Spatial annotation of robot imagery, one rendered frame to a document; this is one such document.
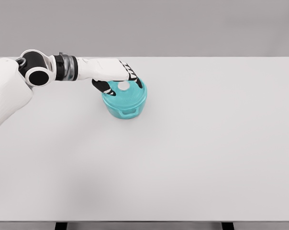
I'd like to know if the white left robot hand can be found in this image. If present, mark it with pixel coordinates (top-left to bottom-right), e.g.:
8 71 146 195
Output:
90 58 144 97

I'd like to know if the teal pot lid white knob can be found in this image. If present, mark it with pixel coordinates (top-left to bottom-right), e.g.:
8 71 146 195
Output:
101 79 147 104

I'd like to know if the teal pot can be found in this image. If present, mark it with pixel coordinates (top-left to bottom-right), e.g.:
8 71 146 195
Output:
101 78 148 120

